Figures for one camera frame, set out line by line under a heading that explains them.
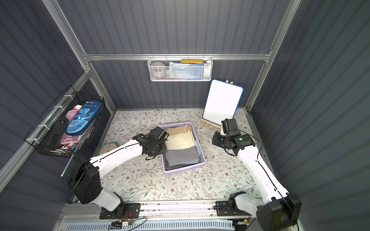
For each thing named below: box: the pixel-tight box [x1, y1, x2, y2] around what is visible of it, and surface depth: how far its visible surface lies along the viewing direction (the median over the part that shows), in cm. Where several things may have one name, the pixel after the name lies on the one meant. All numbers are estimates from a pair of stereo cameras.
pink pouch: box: [58, 109, 83, 147], surface depth 68 cm
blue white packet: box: [169, 61, 204, 81], surface depth 88 cm
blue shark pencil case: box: [65, 100, 104, 136], surface depth 69 cm
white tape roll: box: [150, 61, 166, 78], surface depth 88 cm
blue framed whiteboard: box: [202, 78, 244, 126], surface depth 92 cm
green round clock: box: [98, 141, 119, 156], surface depth 97 cm
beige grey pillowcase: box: [164, 124, 201, 168], surface depth 89 cm
